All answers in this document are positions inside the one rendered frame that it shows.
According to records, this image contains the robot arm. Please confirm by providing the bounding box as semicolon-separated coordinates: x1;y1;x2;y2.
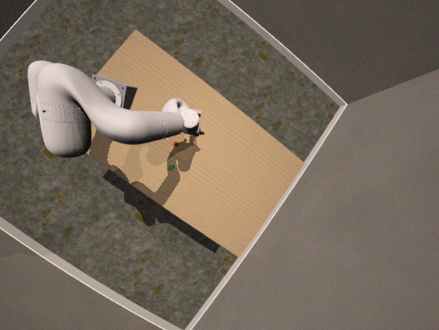
28;61;202;158

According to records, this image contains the tan textured mat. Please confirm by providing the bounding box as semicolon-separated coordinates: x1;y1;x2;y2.
168;134;197;162

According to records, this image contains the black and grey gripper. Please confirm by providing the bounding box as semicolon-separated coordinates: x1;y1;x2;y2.
182;126;204;137

